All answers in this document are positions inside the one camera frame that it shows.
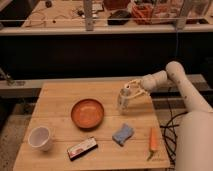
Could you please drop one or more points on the grey metal post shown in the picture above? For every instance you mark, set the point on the grey metal post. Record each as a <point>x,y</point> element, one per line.
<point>87,4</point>
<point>182,18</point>

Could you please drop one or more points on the orange carrot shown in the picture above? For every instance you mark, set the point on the orange carrot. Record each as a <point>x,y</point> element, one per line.
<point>153,143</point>

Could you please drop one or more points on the grey metal post right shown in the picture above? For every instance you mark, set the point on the grey metal post right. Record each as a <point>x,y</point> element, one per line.
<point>182,18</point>

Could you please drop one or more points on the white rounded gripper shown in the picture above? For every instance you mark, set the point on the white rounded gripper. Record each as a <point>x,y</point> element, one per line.
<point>148,82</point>

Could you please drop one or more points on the orange basket on shelf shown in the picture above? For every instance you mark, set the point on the orange basket on shelf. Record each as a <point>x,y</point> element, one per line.
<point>142,14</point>

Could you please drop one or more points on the black pouch on shelf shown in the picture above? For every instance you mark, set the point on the black pouch on shelf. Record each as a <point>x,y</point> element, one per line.
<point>119,17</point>

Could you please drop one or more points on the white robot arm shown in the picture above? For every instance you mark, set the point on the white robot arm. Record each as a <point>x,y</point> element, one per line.
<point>195,139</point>

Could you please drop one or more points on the orange round bowl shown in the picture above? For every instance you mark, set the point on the orange round bowl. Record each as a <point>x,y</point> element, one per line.
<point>87,113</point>

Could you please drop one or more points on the black and white box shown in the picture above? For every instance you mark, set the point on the black and white box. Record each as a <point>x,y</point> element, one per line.
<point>82,148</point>

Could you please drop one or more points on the blue sponge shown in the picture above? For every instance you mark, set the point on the blue sponge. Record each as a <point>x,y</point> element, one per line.
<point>123,134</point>

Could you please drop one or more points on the white cup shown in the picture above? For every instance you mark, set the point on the white cup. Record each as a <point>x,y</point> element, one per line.
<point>40,138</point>

